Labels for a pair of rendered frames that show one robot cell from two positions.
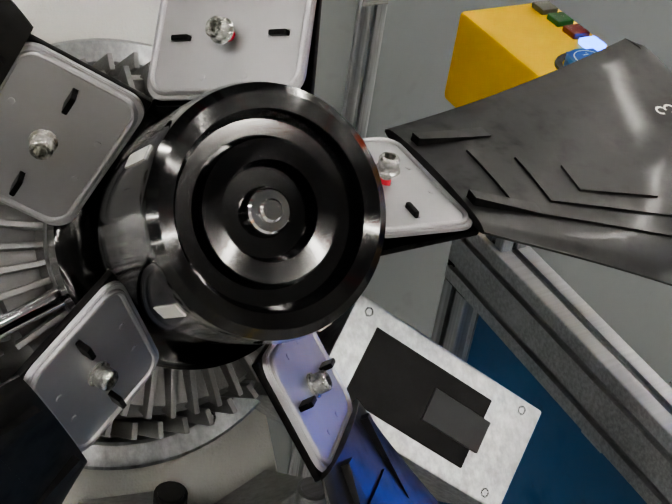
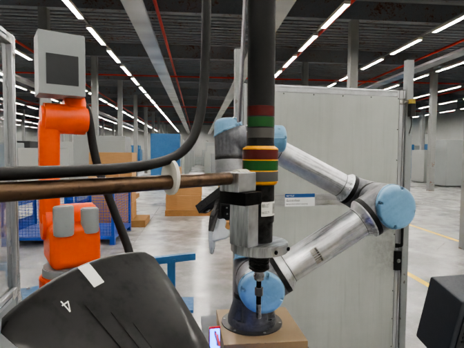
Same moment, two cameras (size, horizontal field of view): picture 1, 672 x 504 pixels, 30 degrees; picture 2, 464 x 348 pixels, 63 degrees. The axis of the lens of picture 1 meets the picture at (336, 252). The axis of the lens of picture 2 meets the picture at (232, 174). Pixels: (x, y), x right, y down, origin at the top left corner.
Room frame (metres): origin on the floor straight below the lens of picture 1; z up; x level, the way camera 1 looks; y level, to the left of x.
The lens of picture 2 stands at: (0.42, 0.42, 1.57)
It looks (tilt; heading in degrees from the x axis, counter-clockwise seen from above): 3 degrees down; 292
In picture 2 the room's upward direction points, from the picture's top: straight up
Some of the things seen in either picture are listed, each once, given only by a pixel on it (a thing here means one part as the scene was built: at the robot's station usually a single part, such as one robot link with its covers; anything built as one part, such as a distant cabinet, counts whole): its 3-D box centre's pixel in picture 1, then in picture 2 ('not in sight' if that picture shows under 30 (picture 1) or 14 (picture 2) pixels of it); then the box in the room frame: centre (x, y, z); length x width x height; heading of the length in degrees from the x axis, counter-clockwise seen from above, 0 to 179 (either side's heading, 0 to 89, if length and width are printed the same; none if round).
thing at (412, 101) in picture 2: not in sight; (407, 116); (0.27, -2.32, 1.82); 0.09 x 0.04 x 0.23; 33
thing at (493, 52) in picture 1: (543, 95); not in sight; (1.00, -0.16, 1.02); 0.16 x 0.10 x 0.11; 33
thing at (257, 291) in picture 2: not in sight; (258, 297); (0.56, -0.02, 1.39); 0.01 x 0.01 x 0.05
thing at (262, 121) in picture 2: not in sight; (260, 122); (0.56, -0.02, 1.60); 0.03 x 0.03 x 0.01
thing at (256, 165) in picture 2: not in sight; (259, 165); (0.56, -0.02, 1.55); 0.04 x 0.04 x 0.01
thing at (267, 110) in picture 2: not in sight; (260, 111); (0.56, -0.02, 1.62); 0.03 x 0.03 x 0.01
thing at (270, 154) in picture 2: not in sight; (260, 154); (0.56, -0.02, 1.57); 0.04 x 0.04 x 0.01
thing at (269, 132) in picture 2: not in sight; (260, 133); (0.56, -0.02, 1.59); 0.03 x 0.03 x 0.01
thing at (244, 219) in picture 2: not in sight; (254, 211); (0.56, -0.01, 1.50); 0.09 x 0.07 x 0.10; 68
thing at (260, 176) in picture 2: not in sight; (259, 175); (0.56, -0.02, 1.54); 0.04 x 0.04 x 0.01
